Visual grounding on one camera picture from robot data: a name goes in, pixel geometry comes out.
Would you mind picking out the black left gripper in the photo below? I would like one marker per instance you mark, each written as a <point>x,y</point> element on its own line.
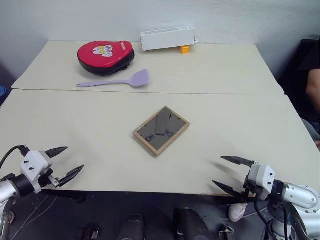
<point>45,178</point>

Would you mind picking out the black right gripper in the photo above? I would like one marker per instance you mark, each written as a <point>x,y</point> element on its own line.
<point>250,190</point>

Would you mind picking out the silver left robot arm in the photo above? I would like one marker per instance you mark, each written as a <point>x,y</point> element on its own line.
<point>10,187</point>

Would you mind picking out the bare person forearm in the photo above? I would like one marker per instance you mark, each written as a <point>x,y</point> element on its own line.
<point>313,87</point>

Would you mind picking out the white shoe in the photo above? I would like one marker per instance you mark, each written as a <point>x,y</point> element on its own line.
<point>237,211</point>

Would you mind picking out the dark rounded shape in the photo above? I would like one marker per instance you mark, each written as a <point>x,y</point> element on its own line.
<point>190,223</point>

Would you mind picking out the blue object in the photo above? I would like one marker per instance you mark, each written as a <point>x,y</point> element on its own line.
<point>1,92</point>

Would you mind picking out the purple silicone spatula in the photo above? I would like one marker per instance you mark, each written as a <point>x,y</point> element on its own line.
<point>138,78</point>

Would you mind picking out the red and black boxing pad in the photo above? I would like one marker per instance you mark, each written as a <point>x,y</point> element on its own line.
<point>105,56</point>

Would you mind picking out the small yellow block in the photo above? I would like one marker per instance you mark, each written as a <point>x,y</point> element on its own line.
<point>185,49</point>

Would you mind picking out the person in black shirt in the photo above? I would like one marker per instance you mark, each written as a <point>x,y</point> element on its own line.
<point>311,55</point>

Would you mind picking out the long white cardboard box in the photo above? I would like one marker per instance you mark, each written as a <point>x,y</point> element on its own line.
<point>167,37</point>

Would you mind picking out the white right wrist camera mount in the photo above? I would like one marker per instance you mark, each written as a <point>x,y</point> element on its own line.
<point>265,178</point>

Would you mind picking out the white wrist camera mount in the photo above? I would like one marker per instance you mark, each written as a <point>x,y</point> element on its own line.
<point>33,161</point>
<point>265,178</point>

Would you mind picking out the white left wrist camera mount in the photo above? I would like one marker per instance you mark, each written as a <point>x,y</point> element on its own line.
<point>33,161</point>

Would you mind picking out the wooden picture frame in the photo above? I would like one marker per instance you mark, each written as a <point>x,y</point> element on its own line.
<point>161,131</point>

